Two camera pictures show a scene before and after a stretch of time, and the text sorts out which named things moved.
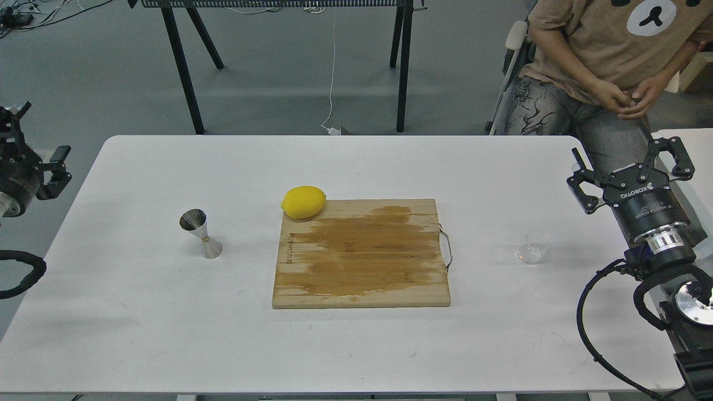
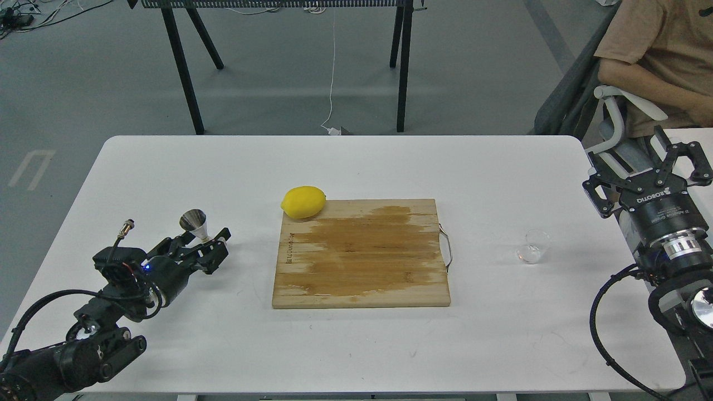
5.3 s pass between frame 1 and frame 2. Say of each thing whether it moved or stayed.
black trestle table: stayed
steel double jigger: stayed
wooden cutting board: stayed
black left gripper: moved
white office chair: moved
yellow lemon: stayed
